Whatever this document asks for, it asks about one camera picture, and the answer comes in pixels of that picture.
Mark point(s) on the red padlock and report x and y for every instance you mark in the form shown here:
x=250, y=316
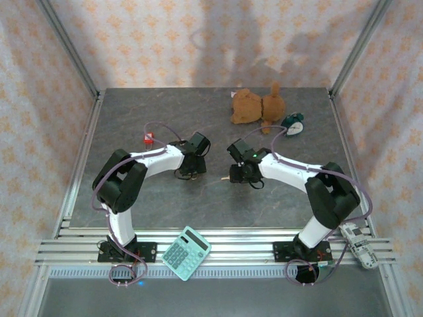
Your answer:
x=147, y=138

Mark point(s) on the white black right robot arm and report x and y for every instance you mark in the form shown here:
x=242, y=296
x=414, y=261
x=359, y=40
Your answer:
x=287, y=171

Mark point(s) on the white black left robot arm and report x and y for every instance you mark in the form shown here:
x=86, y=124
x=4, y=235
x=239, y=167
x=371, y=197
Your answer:
x=158, y=163

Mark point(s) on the brown teddy bear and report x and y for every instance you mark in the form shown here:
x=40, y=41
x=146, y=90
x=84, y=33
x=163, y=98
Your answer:
x=246, y=107

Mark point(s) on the teal alarm clock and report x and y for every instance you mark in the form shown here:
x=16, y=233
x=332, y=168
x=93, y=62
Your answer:
x=293, y=128

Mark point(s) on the aluminium mounting rails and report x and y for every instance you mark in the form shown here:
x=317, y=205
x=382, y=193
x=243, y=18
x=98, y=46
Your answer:
x=238, y=251

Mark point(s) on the teal calculator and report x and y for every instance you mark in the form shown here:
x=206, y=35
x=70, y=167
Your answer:
x=185, y=256

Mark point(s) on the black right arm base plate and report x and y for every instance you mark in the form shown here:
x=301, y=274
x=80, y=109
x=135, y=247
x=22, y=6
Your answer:
x=281, y=251

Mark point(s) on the aluminium side rail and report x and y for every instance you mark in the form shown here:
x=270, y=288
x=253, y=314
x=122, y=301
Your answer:
x=79, y=165
x=350, y=158

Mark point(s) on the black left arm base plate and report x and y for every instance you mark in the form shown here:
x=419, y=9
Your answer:
x=147, y=251

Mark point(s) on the aluminium frame post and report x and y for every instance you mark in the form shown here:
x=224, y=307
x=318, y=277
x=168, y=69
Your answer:
x=360, y=44
x=66, y=46

